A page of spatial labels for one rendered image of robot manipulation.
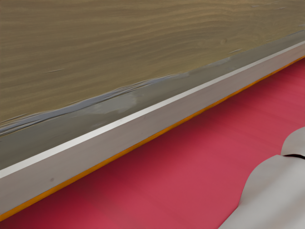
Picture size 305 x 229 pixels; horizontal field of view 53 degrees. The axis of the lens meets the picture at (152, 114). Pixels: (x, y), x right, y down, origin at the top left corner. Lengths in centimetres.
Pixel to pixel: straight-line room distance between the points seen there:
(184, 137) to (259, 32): 7
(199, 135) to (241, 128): 3
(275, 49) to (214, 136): 6
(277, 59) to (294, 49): 2
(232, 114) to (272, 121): 2
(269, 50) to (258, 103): 5
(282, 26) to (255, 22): 4
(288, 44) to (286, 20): 2
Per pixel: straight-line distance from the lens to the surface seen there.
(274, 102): 22
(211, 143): 15
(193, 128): 16
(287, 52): 18
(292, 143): 17
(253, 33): 17
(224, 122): 18
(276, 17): 19
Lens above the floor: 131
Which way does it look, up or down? 44 degrees down
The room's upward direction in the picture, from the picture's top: 38 degrees clockwise
